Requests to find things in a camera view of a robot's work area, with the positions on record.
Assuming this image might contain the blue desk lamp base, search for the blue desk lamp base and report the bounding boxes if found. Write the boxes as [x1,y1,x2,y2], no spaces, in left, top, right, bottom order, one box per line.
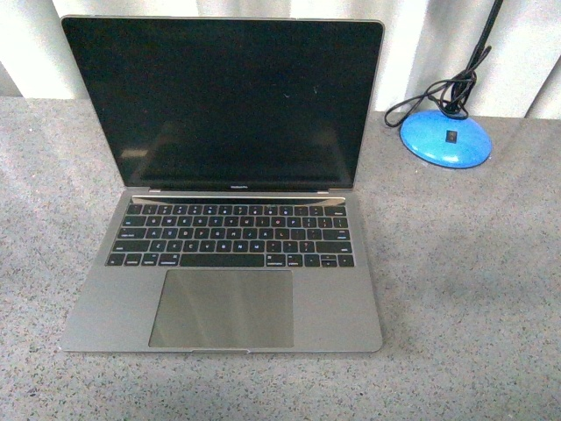
[400,111,492,168]

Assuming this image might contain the grey laptop computer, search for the grey laptop computer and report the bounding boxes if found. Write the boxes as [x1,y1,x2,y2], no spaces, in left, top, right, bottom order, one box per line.
[61,16,384,353]

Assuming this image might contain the white curtain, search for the white curtain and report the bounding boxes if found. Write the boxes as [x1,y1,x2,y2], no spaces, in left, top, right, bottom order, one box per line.
[1,1,560,118]

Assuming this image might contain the black lamp neck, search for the black lamp neck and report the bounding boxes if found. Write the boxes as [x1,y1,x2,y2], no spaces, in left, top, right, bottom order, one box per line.
[450,0,503,118]

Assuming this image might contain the black lamp power cable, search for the black lamp power cable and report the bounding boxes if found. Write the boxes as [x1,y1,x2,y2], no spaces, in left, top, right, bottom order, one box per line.
[384,45,493,129]

